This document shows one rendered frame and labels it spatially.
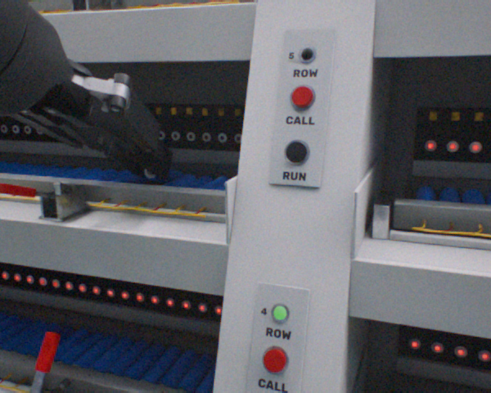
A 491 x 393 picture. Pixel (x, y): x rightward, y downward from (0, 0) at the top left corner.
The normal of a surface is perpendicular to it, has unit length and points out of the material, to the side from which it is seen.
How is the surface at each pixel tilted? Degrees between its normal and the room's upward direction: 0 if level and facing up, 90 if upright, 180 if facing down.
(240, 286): 90
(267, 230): 90
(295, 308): 90
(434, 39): 111
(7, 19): 94
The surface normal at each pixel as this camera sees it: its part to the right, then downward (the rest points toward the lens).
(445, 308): -0.35, 0.24
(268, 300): -0.33, -0.11
